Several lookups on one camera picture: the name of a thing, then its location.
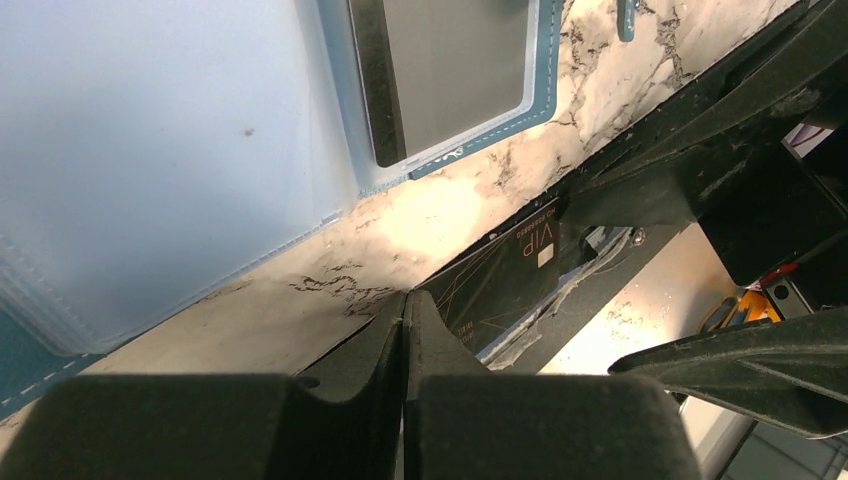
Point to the black credit card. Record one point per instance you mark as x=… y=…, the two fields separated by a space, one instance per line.
x=482 y=295

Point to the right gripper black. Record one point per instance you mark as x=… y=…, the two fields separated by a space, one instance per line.
x=782 y=235

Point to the grey card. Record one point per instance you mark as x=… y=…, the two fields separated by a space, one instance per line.
x=436 y=74

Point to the blue leather card holder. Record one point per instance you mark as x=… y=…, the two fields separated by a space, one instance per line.
x=191 y=185

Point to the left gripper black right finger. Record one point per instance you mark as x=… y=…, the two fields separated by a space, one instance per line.
x=463 y=421

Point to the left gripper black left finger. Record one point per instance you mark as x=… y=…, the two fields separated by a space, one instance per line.
x=339 y=419

